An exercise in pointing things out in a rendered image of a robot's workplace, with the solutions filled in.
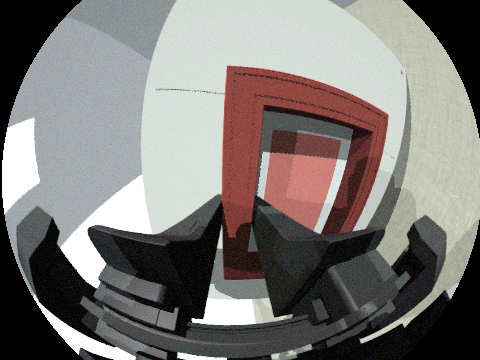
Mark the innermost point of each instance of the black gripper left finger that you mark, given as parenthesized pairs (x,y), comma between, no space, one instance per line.
(184,255)

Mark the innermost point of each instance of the dark red picture frame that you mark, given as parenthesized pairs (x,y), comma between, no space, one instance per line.
(307,148)

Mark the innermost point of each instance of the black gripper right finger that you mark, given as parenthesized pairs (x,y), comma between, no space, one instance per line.
(292,256)

